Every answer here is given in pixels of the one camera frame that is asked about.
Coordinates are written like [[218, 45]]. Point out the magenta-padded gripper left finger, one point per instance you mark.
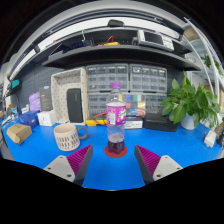
[[63, 166]]

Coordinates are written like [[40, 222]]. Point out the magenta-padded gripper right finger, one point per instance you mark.
[[163, 166]]

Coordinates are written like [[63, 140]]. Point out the clear bottle with purple label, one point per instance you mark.
[[116, 115]]

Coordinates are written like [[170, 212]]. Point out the beige patterned mug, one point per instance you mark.
[[66, 137]]

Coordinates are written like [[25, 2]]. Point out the flat black case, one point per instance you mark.
[[157, 122]]

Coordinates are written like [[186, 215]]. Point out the flat round red coaster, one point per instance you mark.
[[107, 152]]

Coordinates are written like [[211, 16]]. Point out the small white box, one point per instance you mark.
[[46, 118]]

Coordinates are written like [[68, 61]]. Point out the yellow multimeter with red leads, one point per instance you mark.
[[91, 122]]

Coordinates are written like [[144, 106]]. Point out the black box with white label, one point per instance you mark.
[[133, 123]]

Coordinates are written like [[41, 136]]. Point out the white power adapter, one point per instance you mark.
[[210, 138]]

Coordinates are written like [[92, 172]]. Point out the brown cardboard box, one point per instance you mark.
[[18, 134]]

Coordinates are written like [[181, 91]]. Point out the blue box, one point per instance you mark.
[[28, 119]]

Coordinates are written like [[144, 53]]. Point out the black rectangular speaker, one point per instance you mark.
[[74, 106]]

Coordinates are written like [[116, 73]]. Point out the clear box with colourful parts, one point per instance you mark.
[[136, 104]]

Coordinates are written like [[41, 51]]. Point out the white perforated tray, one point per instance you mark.
[[58, 96]]

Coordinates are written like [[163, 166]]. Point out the dark grey upright box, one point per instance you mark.
[[46, 98]]

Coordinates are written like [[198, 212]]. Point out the purple bag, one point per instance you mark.
[[34, 102]]

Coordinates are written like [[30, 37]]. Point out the green potted plant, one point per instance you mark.
[[188, 100]]

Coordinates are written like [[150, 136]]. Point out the white shelf unit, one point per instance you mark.
[[208, 61]]

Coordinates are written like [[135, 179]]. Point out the dark grey desk shelf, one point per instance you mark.
[[116, 56]]

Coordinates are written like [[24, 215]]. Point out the white oscilloscope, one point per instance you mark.
[[155, 39]]

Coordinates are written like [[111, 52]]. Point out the black device on shelf top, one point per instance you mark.
[[115, 23]]

